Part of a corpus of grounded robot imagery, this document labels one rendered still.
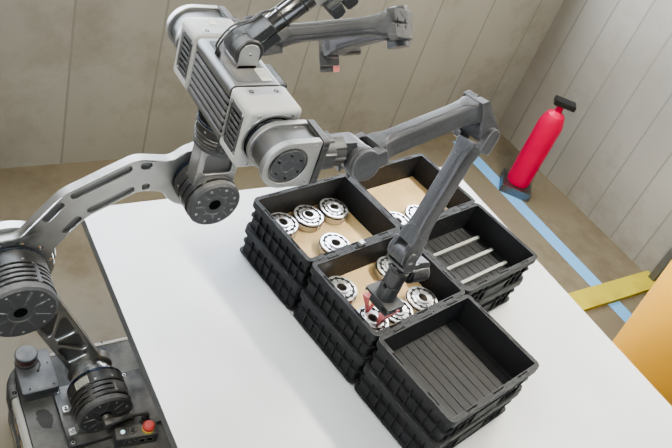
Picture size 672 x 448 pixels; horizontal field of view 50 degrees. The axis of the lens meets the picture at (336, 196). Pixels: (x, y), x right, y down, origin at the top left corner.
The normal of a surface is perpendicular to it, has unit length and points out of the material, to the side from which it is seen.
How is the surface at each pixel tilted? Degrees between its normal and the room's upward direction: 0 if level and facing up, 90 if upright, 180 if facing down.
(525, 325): 0
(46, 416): 0
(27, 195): 0
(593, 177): 90
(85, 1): 90
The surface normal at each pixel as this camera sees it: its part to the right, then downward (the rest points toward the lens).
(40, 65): 0.48, 0.65
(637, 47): -0.83, 0.11
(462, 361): 0.29, -0.75
